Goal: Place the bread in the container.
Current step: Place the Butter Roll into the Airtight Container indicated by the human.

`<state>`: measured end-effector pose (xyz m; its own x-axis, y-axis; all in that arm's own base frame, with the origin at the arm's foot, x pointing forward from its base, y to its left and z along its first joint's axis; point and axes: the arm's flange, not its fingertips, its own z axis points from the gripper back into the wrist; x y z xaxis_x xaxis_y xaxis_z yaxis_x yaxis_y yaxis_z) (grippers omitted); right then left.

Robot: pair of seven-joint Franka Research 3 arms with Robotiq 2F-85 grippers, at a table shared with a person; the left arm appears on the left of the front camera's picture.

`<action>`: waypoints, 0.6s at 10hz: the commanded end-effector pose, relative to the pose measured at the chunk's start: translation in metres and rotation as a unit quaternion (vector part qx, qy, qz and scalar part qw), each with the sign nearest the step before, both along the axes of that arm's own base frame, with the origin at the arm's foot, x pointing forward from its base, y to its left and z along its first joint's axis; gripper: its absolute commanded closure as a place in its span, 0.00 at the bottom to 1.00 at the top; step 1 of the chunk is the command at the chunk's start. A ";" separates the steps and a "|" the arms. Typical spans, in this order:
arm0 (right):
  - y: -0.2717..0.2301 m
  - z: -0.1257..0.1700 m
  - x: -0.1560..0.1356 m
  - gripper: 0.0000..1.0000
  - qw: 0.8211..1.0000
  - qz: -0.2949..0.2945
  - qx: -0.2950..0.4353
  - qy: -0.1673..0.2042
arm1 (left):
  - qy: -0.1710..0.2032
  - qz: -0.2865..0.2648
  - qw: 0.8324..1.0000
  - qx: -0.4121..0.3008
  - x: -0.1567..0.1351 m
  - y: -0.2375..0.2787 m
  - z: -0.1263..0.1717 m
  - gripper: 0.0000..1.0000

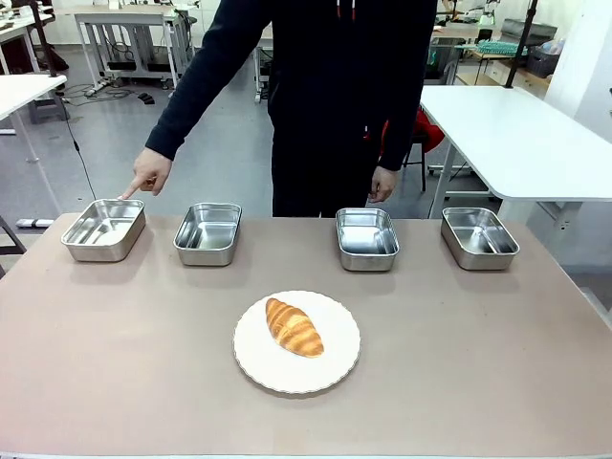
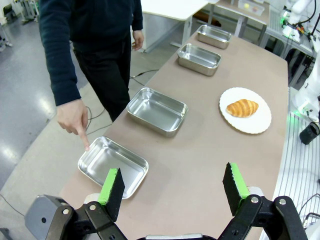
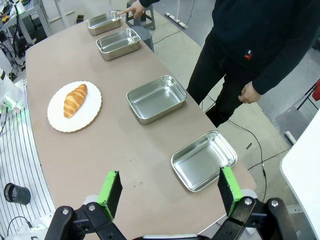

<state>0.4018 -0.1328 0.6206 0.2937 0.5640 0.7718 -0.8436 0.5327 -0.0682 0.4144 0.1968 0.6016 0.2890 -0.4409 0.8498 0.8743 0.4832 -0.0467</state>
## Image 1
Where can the person right hand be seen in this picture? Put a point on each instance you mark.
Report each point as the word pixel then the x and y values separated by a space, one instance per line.
pixel 152 169

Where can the person left hand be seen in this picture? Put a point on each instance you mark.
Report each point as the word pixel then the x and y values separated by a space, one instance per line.
pixel 384 184

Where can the person left forearm dark sleeve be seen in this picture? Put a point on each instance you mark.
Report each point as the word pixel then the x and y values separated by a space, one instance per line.
pixel 399 129

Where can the person right forearm dark sleeve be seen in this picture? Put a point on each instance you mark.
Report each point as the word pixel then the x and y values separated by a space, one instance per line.
pixel 191 100

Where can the stainless steel rectangular container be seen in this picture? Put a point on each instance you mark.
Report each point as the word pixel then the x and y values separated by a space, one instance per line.
pixel 102 229
pixel 479 236
pixel 210 232
pixel 367 239

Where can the golden croissant bread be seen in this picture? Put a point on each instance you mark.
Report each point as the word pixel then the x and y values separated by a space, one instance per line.
pixel 294 329

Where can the chair with red cloth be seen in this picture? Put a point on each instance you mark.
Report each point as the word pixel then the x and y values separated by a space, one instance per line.
pixel 421 134

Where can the black object on floor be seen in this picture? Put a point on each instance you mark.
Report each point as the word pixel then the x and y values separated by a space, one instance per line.
pixel 146 98

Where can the white floor power strip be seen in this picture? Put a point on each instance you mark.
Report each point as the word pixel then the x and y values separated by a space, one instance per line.
pixel 98 87

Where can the person torso in dark hoodie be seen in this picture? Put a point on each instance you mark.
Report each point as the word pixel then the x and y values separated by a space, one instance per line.
pixel 330 95

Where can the grey floor power strip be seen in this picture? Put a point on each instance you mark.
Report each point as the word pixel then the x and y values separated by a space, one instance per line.
pixel 34 222

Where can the grey background workbench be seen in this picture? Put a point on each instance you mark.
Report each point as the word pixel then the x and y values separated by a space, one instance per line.
pixel 129 33

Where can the large white table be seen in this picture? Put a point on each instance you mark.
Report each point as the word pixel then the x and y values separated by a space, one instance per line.
pixel 516 134

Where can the small white side table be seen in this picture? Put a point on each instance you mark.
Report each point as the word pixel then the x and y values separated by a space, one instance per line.
pixel 24 93

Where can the black stand pole with clamp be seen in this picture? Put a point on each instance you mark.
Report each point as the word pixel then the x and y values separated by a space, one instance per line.
pixel 45 38

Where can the green rack tray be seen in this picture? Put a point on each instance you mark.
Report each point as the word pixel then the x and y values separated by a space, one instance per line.
pixel 502 47

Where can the black tall pole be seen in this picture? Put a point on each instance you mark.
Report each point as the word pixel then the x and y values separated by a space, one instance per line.
pixel 521 43

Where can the grey plastic crate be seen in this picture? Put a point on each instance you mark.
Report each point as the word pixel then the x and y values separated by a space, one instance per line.
pixel 544 61

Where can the white scalloped plate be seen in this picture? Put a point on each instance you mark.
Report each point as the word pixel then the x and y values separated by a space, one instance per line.
pixel 296 373

